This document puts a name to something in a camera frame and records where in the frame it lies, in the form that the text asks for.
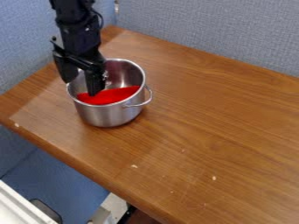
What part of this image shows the white appliance lower left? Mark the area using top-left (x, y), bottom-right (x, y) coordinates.
top-left (0, 180), bottom-right (59, 224)

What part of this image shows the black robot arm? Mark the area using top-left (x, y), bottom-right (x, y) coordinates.
top-left (50, 0), bottom-right (107, 96)

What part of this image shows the white table leg bracket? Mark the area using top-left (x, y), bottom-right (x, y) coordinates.
top-left (87, 193), bottom-right (129, 224)

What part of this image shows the red cloth object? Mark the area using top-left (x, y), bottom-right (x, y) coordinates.
top-left (78, 86), bottom-right (141, 105)

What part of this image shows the metal pot with handles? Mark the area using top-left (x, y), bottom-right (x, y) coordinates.
top-left (67, 59), bottom-right (154, 128)

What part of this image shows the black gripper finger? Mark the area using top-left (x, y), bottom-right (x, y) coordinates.
top-left (85, 69), bottom-right (107, 96)
top-left (54, 55), bottom-right (79, 83)

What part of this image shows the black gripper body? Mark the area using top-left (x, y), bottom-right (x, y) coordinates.
top-left (51, 17), bottom-right (109, 73)

